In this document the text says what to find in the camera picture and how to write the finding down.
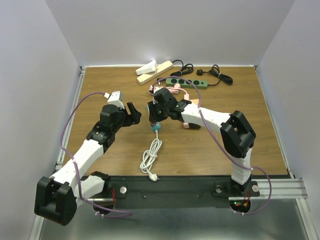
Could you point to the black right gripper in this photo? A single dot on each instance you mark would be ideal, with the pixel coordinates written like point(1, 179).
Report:
point(153, 116)

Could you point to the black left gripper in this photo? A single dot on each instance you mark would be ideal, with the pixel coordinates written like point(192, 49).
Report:
point(133, 118)

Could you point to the pink power strip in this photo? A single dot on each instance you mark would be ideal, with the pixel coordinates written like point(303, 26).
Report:
point(185, 124)

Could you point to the black charger block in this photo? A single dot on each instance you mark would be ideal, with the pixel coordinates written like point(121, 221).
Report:
point(194, 126)

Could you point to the small grey plug adapter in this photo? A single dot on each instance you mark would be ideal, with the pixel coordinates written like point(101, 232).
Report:
point(156, 125)

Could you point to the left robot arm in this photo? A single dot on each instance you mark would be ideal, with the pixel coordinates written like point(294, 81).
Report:
point(58, 196)

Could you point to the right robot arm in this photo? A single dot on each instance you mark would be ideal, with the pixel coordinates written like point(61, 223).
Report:
point(237, 134)

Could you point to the white wedge adapter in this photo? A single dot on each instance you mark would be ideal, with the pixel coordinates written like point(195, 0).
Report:
point(147, 68)

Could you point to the cream power strip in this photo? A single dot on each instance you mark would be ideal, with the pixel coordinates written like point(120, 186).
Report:
point(161, 68)

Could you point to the green power strip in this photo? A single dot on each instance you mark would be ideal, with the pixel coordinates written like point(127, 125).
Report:
point(200, 84)

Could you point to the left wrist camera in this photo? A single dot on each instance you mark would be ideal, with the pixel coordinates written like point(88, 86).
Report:
point(116, 98)

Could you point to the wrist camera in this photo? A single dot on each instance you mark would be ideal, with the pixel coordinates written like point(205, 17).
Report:
point(116, 98)
point(153, 89)

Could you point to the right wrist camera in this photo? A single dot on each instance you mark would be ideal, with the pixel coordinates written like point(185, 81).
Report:
point(153, 89)

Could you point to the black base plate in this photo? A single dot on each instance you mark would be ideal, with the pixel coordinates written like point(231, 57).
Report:
point(172, 192)

